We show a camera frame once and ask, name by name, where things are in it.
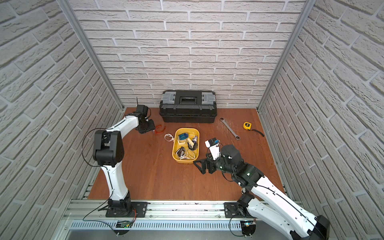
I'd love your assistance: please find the red translucent watch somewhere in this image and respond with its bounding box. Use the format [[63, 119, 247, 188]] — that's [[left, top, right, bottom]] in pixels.
[[154, 125, 166, 134]]

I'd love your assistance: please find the white strap watch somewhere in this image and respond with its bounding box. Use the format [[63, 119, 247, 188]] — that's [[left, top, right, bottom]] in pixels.
[[164, 134, 175, 142]]

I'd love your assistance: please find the yellow plastic tray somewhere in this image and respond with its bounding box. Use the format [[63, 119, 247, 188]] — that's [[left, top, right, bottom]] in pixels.
[[172, 128, 200, 164]]

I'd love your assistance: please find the tan wooden watch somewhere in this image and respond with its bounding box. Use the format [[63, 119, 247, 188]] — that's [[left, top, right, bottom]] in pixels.
[[187, 138, 195, 149]]

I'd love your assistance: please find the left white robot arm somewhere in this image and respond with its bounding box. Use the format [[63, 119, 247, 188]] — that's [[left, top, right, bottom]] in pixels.
[[93, 110, 155, 217]]

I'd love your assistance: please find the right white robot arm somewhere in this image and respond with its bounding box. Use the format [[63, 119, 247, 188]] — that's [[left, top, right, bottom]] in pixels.
[[194, 139, 331, 240]]

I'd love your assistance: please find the silver wrench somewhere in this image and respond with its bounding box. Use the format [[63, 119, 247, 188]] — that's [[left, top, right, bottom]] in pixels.
[[220, 117, 241, 141]]

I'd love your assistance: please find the black plastic toolbox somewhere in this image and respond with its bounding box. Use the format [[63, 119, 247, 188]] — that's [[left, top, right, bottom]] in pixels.
[[159, 90, 218, 124]]

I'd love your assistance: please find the yellow tape measure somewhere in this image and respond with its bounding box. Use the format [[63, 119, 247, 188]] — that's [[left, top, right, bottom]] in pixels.
[[243, 122, 265, 137]]

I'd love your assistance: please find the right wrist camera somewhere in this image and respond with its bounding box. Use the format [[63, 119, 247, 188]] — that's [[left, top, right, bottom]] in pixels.
[[205, 138, 221, 161]]

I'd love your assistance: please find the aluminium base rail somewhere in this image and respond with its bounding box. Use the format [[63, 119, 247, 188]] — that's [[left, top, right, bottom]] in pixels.
[[59, 200, 310, 232]]

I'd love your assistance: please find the aluminium corner post left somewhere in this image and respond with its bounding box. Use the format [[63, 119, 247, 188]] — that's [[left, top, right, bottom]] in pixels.
[[57, 0, 125, 111]]

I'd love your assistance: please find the aluminium corner post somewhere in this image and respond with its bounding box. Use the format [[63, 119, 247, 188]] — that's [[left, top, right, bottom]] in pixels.
[[57, 0, 125, 111], [257, 0, 316, 112]]

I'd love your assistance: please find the aluminium corner post right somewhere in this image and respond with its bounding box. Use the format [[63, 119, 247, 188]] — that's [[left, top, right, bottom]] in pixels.
[[257, 0, 316, 112]]

